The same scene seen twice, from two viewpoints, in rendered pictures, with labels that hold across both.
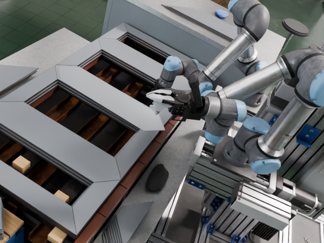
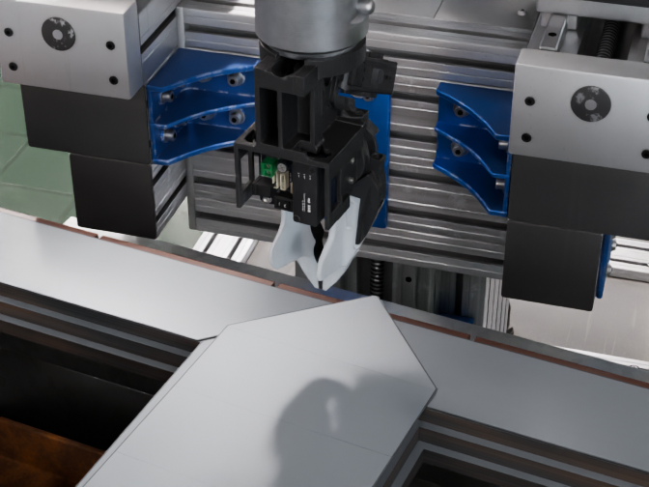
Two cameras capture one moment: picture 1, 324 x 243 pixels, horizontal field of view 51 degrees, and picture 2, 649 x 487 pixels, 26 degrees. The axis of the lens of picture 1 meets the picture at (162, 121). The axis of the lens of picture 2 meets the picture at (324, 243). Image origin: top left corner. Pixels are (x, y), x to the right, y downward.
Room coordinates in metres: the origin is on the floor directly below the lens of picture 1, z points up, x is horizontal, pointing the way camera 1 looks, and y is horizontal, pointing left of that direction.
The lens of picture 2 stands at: (1.21, 0.88, 1.53)
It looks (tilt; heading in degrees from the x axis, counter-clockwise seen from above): 34 degrees down; 283
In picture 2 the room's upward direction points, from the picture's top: straight up
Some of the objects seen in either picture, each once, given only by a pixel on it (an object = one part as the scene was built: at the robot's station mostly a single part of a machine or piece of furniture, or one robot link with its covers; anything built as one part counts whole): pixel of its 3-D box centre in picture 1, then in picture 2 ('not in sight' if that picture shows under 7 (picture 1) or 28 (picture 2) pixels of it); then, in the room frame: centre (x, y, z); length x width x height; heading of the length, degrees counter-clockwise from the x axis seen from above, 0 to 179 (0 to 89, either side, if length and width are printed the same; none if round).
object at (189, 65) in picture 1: (188, 69); not in sight; (1.47, -0.03, 1.22); 0.11 x 0.11 x 0.08; 46
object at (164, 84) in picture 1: (166, 81); (316, 9); (1.41, 0.06, 1.15); 0.08 x 0.08 x 0.05
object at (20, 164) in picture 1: (21, 164); not in sight; (0.88, 0.52, 0.79); 0.06 x 0.05 x 0.04; 78
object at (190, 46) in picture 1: (166, 84); not in sight; (2.27, 0.08, 0.50); 1.30 x 0.04 x 1.01; 78
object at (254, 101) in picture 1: (252, 92); not in sight; (1.72, -0.42, 1.09); 0.15 x 0.15 x 0.10
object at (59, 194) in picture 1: (60, 199); not in sight; (0.79, 0.28, 0.79); 0.06 x 0.05 x 0.04; 78
